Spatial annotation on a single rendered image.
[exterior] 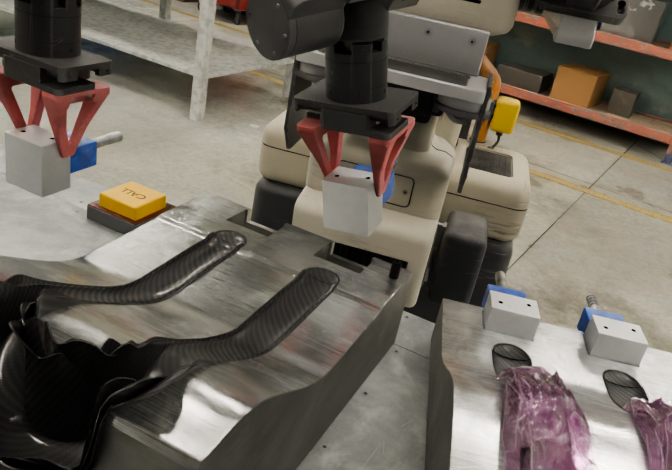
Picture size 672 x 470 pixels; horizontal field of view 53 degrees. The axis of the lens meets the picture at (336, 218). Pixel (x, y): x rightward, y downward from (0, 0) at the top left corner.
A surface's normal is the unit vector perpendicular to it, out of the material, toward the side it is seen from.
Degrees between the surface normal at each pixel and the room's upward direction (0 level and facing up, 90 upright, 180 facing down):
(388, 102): 12
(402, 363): 0
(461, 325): 0
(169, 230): 2
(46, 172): 90
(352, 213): 99
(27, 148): 91
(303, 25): 79
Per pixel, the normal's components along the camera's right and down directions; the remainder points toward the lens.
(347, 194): -0.46, 0.44
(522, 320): -0.15, 0.39
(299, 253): 0.18, -0.89
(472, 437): 0.14, -0.77
